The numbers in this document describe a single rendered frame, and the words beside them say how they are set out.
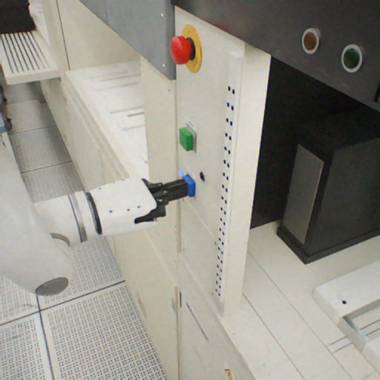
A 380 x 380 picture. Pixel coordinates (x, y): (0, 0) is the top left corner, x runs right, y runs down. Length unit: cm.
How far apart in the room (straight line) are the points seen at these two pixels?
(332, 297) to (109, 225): 46
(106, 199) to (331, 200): 44
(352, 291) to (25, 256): 60
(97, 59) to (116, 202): 146
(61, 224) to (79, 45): 147
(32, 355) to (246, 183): 146
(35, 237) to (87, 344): 133
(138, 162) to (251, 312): 64
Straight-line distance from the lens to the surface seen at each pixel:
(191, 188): 71
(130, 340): 183
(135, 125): 146
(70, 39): 202
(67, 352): 185
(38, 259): 56
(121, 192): 68
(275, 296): 86
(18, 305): 207
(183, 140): 67
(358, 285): 89
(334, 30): 36
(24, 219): 54
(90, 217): 65
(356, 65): 35
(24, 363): 188
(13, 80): 222
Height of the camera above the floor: 154
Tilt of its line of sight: 37 degrees down
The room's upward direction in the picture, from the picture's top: straight up
